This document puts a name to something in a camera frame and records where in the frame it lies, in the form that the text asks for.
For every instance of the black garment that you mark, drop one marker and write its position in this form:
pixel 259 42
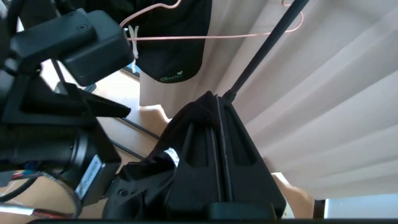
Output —
pixel 186 112

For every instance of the black shorts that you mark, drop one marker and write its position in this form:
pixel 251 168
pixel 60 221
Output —
pixel 174 56

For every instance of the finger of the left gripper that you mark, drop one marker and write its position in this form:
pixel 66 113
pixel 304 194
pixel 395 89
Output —
pixel 124 202

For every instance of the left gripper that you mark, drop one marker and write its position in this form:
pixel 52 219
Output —
pixel 46 149

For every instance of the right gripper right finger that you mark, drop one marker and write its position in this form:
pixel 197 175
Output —
pixel 252 180

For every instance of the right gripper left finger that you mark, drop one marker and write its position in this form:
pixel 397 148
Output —
pixel 192 180

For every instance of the black clothes rack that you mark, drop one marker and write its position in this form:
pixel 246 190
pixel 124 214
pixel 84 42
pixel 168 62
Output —
pixel 267 43

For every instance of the pink clothes hanger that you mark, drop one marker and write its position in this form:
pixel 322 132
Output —
pixel 217 36

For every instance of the window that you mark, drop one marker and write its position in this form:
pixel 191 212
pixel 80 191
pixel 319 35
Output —
pixel 127 71

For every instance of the beige curtain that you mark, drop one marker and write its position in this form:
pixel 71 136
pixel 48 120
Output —
pixel 342 109

